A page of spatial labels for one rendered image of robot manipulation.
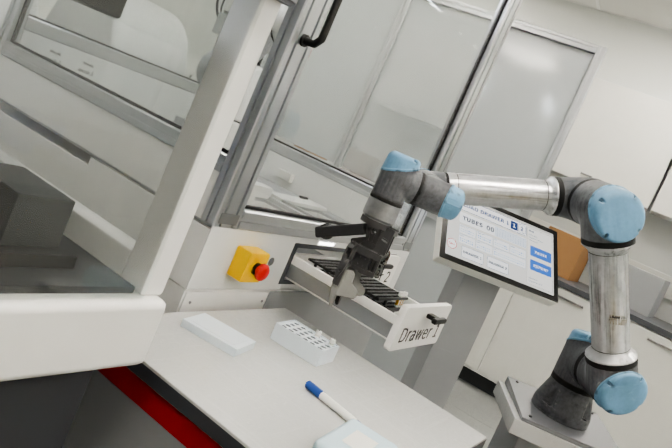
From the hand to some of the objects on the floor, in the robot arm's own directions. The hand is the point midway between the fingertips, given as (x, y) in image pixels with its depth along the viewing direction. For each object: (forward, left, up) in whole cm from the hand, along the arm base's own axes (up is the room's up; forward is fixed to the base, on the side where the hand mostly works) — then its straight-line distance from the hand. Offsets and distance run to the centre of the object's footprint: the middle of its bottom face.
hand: (332, 298), depth 148 cm
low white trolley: (0, +25, -87) cm, 91 cm away
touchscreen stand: (-42, -105, -95) cm, 148 cm away
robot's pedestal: (-62, -27, -92) cm, 114 cm away
